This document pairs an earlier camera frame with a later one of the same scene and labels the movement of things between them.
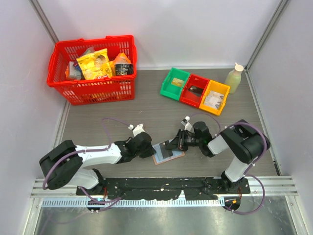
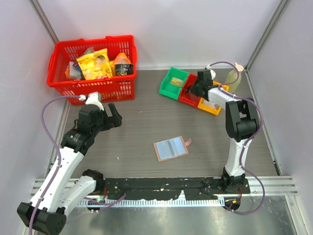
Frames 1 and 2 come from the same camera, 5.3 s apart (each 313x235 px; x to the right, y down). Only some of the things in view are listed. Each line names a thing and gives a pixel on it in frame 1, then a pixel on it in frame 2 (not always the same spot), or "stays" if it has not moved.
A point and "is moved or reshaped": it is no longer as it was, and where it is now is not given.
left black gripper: x=150 y=152 → x=113 y=121
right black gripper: x=178 y=142 → x=191 y=89
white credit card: x=212 y=102 stays
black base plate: x=166 y=188 stays
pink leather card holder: x=158 y=157 is moved or reshaped
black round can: x=123 y=69 stays
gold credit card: x=177 y=82 stays
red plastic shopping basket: x=95 y=70 stays
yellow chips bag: x=96 y=65 stays
